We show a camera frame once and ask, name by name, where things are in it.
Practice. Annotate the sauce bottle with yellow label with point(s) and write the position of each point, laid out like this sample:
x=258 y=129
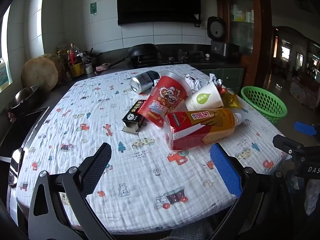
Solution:
x=77 y=67

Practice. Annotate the green plastic basket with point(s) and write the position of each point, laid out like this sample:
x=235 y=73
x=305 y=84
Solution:
x=265 y=102

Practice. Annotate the black induction cooker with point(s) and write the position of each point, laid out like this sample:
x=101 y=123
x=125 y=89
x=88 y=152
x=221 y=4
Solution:
x=20 y=127

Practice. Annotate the small white jar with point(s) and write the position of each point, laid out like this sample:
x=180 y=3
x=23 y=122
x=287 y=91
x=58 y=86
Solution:
x=88 y=68

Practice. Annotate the red label bottle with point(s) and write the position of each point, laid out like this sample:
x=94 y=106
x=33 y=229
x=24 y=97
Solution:
x=71 y=57

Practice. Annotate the small black box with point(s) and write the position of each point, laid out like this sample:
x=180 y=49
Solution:
x=133 y=115

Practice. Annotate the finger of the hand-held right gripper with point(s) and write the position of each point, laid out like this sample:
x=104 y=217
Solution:
x=305 y=128
x=285 y=142

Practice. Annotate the metal bowl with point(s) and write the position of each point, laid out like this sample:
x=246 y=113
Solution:
x=25 y=96

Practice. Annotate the black range hood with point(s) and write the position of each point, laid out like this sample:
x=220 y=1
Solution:
x=160 y=0

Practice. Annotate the white detergent bottle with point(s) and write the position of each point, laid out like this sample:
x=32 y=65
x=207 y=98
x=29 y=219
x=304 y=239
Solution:
x=3 y=75

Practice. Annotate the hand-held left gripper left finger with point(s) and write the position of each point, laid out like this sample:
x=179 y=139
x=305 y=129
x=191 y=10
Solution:
x=98 y=167

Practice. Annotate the wooden glass cabinet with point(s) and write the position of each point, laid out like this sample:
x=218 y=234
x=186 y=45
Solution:
x=240 y=17

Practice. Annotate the black rice cooker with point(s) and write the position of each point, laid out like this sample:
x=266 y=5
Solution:
x=225 y=48

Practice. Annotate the person's right hand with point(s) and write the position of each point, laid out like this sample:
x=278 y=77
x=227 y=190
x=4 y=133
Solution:
x=311 y=197

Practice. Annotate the white printed tablecloth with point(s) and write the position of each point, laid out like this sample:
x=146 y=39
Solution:
x=112 y=180

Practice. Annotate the silver foil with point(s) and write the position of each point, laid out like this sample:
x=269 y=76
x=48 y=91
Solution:
x=197 y=81

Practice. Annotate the black gas stove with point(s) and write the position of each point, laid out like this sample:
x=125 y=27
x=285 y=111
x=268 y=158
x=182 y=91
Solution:
x=175 y=60

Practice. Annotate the red yellow snack wrapper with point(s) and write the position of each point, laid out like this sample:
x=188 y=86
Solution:
x=231 y=100

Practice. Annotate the green lower cabinet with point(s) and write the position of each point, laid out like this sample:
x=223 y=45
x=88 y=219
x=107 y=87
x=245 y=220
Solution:
x=225 y=76

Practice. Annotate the large red paper cup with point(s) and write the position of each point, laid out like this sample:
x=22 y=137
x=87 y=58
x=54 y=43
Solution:
x=165 y=97

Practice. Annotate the white paper cup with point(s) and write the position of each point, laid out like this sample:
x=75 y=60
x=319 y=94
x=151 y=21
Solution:
x=203 y=98

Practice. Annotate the orange drink bottle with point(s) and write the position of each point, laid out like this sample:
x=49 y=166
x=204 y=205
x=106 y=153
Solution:
x=200 y=127

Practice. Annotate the black wok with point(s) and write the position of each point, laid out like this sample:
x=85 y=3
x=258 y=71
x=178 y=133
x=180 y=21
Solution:
x=142 y=50

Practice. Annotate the pink cloth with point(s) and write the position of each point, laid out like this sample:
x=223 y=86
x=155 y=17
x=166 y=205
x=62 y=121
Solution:
x=102 y=67

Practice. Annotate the green wall hook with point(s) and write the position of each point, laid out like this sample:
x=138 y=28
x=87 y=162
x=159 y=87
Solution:
x=93 y=8

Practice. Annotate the round wooden chopping block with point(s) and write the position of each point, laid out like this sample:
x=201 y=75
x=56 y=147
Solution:
x=58 y=63
x=40 y=75

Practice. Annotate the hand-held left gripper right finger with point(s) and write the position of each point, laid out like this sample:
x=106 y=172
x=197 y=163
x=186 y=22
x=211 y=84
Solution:
x=226 y=171

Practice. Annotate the dark utensil holder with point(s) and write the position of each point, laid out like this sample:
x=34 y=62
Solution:
x=91 y=55

